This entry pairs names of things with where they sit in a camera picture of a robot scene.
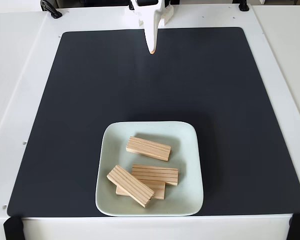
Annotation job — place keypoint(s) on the black table clamp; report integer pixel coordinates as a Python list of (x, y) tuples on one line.
[(131, 4), (243, 6), (51, 10)]

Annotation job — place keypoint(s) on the pale green square plate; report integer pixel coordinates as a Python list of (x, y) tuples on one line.
[(187, 175)]

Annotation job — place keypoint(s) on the black rubber mat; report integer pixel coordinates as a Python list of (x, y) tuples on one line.
[(65, 125)]

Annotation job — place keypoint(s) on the wooden block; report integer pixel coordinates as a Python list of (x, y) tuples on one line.
[(130, 185), (148, 148), (160, 173), (158, 190)]

